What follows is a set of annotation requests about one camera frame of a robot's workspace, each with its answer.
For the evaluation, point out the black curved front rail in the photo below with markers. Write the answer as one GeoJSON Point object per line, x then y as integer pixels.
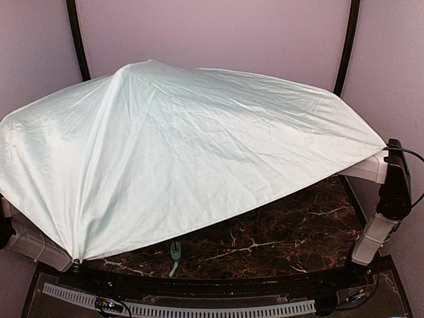
{"type": "Point", "coordinates": [315, 284]}

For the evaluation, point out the black frame post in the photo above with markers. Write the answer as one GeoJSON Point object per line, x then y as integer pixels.
{"type": "Point", "coordinates": [347, 47]}
{"type": "Point", "coordinates": [77, 39]}

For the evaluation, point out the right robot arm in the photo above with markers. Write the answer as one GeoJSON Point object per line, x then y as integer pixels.
{"type": "Point", "coordinates": [389, 169]}

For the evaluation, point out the right black frame post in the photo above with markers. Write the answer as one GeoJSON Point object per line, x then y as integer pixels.
{"type": "Point", "coordinates": [347, 47]}

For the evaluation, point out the mint green folding umbrella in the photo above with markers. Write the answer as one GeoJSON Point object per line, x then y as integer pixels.
{"type": "Point", "coordinates": [200, 173]}

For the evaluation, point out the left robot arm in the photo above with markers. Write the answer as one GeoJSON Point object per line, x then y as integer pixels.
{"type": "Point", "coordinates": [20, 235]}

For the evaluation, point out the grey slotted cable duct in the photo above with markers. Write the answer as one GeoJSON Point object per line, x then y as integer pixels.
{"type": "Point", "coordinates": [156, 306]}

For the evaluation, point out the left black frame post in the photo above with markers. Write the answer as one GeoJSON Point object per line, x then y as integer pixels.
{"type": "Point", "coordinates": [77, 39]}

